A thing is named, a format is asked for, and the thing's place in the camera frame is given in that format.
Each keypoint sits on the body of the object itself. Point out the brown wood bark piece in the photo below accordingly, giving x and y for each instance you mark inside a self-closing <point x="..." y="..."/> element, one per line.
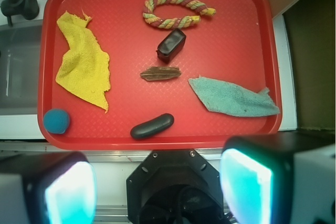
<point x="160" y="73"/>

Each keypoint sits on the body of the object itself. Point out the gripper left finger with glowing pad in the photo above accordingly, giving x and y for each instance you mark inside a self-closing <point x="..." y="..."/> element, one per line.
<point x="48" y="188"/>

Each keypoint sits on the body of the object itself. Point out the black faucet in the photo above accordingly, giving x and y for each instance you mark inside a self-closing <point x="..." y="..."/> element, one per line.
<point x="28" y="9"/>

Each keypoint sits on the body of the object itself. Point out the steel sink basin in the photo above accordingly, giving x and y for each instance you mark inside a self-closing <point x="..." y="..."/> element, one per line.
<point x="20" y="51"/>

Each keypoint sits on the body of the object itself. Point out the black oblong stone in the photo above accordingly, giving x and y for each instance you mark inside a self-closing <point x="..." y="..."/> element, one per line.
<point x="152" y="127"/>

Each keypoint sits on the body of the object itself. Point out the red plastic tray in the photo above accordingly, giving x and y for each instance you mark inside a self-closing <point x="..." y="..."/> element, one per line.
<point x="236" y="45"/>

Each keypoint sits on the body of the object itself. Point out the blue ball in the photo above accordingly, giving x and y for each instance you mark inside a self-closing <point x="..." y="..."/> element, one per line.
<point x="56" y="121"/>

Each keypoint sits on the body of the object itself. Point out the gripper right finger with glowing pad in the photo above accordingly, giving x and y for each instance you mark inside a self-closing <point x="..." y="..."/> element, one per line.
<point x="287" y="177"/>

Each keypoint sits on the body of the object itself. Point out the yellow cloth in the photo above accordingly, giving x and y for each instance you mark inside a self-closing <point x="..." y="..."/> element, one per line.
<point x="84" y="71"/>

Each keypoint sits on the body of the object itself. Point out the small black box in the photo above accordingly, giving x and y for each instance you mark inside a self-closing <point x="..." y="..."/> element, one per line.
<point x="171" y="45"/>

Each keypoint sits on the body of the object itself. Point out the teal cloth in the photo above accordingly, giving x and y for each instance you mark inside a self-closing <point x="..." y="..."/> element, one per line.
<point x="231" y="99"/>

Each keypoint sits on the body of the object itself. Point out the multicolour twisted rope toy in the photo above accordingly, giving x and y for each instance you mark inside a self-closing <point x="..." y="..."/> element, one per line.
<point x="200" y="8"/>

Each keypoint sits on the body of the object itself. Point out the black octagonal mount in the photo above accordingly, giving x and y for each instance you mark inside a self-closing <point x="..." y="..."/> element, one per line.
<point x="176" y="186"/>

